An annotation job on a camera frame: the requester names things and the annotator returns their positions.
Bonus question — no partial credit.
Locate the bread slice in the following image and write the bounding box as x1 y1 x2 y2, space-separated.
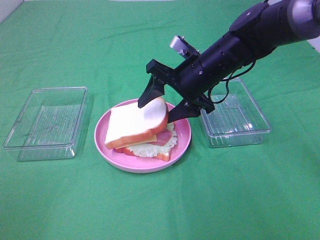
113 147 171 162
104 97 169 149

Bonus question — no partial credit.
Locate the green lettuce leaf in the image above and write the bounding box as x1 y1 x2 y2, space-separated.
128 123 178 152

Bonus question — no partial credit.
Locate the pink round plate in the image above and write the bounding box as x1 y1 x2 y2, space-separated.
94 99 192 173

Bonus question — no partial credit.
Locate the clear plastic tray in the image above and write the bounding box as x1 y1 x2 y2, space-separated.
3 86 88 162
201 78 272 148

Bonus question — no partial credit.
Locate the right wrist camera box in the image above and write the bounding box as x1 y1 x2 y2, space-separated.
169 35 200 60

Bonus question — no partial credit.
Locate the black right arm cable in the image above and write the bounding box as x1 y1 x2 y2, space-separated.
208 61 257 105

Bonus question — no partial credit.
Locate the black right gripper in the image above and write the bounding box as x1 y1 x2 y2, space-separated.
138 56 215 123

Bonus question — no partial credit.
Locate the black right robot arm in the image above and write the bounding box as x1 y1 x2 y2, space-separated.
138 0 320 122

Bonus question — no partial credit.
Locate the right clear plastic tray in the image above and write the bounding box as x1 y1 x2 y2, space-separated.
201 78 272 148

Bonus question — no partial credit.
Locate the yellow cheese slice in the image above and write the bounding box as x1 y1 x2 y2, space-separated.
131 134 157 145

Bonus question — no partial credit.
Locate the bacon strip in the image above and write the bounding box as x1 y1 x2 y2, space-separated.
147 129 173 146

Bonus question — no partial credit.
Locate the left clear plastic tray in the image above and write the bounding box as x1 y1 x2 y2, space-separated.
3 86 88 162

